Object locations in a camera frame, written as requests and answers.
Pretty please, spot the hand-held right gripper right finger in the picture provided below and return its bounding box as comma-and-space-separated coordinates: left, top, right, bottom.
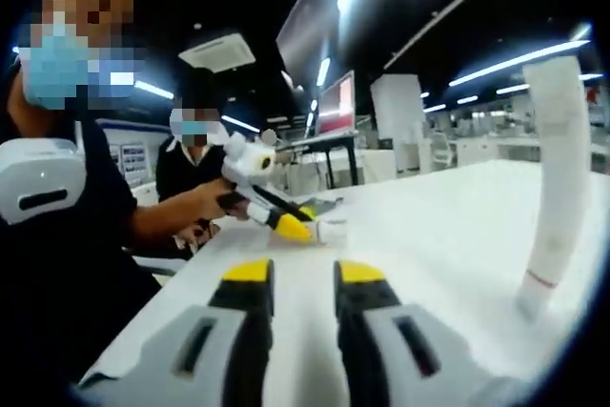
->
333, 259, 531, 407

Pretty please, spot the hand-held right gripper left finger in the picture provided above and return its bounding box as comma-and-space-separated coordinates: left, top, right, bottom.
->
78, 257, 276, 407

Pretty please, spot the small white pump bottle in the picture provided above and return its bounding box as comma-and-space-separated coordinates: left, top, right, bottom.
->
312, 218, 350, 248

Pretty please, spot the tall white skincare tube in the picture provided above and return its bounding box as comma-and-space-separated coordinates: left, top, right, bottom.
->
516, 55, 592, 321

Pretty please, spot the person's left hand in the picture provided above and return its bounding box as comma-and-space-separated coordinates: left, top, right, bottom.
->
188, 178, 250, 223

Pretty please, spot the white chair armrest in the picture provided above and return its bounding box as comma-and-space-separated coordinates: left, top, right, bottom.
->
131, 254, 185, 277

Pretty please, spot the pink laptop screen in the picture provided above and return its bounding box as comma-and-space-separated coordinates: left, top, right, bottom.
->
316, 70, 358, 137

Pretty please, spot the ceiling air conditioner vent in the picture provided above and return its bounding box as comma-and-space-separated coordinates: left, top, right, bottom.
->
178, 32, 257, 73

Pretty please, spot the dark hanging panel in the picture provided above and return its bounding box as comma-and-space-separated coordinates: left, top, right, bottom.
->
275, 0, 330, 89

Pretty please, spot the operator in dark shirt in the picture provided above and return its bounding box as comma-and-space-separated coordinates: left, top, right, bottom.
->
0, 111, 163, 384

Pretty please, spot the white swivel office chair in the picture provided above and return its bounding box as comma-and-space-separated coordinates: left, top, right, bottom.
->
431, 132, 455, 173

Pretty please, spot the white chest-worn device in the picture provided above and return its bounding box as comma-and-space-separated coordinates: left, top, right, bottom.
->
0, 137, 87, 226

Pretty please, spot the row of white office desks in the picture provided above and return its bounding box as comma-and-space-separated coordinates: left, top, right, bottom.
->
418, 125, 610, 174

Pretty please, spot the wall display board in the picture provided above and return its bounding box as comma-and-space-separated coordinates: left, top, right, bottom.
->
109, 139, 147, 189

